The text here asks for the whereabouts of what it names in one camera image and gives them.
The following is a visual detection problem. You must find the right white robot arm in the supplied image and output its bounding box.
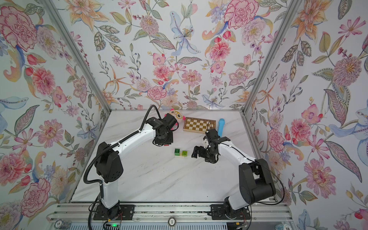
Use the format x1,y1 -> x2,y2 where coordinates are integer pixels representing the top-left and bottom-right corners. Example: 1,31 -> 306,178
191,129 -> 276,213

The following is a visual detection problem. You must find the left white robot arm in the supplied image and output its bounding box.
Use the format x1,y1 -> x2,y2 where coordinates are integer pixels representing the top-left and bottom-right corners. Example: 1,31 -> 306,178
94,113 -> 178,209

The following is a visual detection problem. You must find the pink plush toy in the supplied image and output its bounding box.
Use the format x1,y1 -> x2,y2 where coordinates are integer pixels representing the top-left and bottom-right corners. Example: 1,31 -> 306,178
164,109 -> 186,125

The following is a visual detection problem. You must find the wooden chessboard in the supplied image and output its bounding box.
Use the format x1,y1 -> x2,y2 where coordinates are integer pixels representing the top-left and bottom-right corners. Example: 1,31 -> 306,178
183,117 -> 216,134

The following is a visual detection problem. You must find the blue cylindrical toy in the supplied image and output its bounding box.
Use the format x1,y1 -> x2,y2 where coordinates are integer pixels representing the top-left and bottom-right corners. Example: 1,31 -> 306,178
218,118 -> 225,137

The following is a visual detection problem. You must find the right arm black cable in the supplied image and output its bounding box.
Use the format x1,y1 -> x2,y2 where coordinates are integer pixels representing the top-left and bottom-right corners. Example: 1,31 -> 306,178
206,120 -> 286,230

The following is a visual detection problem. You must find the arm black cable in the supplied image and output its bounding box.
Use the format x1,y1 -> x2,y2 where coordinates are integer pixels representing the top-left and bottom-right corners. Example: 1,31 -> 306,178
82,104 -> 162,230
206,120 -> 286,230

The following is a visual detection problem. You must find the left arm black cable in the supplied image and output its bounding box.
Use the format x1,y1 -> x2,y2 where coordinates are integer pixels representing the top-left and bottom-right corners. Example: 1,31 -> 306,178
82,104 -> 162,230

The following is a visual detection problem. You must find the aluminium mounting rail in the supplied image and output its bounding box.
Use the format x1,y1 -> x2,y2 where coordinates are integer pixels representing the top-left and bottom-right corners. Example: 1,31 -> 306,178
46,202 -> 292,223

